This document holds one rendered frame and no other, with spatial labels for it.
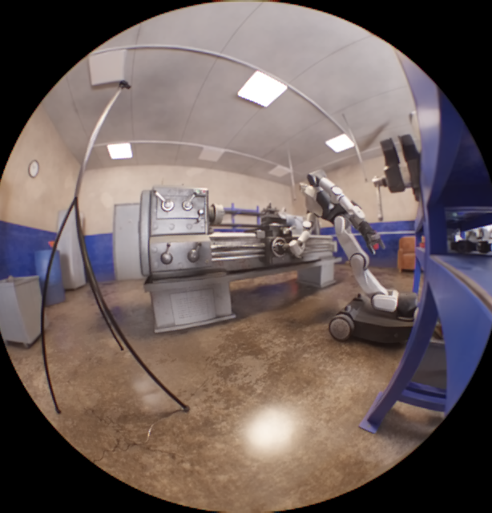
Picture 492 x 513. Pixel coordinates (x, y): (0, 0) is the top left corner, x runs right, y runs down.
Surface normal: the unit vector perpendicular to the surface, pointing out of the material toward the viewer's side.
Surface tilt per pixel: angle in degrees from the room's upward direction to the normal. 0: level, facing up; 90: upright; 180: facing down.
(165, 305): 90
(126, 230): 90
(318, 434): 0
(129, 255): 90
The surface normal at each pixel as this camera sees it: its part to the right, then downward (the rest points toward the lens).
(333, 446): -0.04, -1.00
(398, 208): -0.86, 0.07
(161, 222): 0.51, 0.03
